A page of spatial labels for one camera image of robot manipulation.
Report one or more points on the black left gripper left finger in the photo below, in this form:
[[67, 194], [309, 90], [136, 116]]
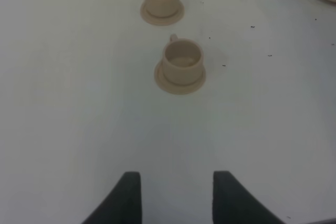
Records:
[[122, 205]]

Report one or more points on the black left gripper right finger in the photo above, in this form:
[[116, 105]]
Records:
[[233, 203]]

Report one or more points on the near beige cup saucer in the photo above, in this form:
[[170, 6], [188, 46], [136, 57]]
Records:
[[167, 86]]

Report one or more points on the beige cup saucer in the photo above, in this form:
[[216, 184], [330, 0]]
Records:
[[162, 21], [167, 86]]

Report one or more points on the near beige teacup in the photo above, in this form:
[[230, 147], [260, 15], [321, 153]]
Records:
[[182, 61]]

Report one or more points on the far beige cup saucer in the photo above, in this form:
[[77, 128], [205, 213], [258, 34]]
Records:
[[162, 21]]

